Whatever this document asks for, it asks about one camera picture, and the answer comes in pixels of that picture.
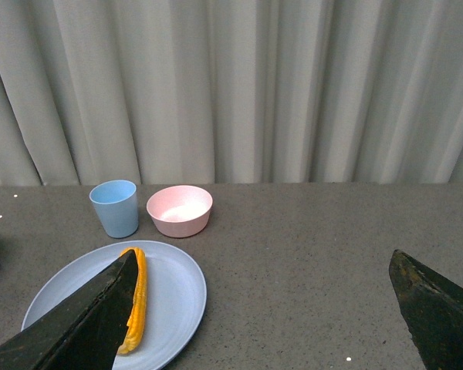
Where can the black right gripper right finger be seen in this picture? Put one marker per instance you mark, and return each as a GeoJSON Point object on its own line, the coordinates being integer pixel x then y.
{"type": "Point", "coordinates": [432, 307]}

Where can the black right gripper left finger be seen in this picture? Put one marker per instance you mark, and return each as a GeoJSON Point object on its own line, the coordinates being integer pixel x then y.
{"type": "Point", "coordinates": [85, 330]}

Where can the light blue plate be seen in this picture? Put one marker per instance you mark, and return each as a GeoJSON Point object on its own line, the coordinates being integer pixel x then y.
{"type": "Point", "coordinates": [176, 298]}

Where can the light blue cup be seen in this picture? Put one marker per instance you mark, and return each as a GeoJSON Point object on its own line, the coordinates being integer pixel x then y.
{"type": "Point", "coordinates": [115, 203]}

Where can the pink bowl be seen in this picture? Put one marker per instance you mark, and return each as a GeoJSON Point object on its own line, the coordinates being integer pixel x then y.
{"type": "Point", "coordinates": [180, 211]}

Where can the grey curtain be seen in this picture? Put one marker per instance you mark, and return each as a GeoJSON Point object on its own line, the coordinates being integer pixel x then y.
{"type": "Point", "coordinates": [230, 92]}

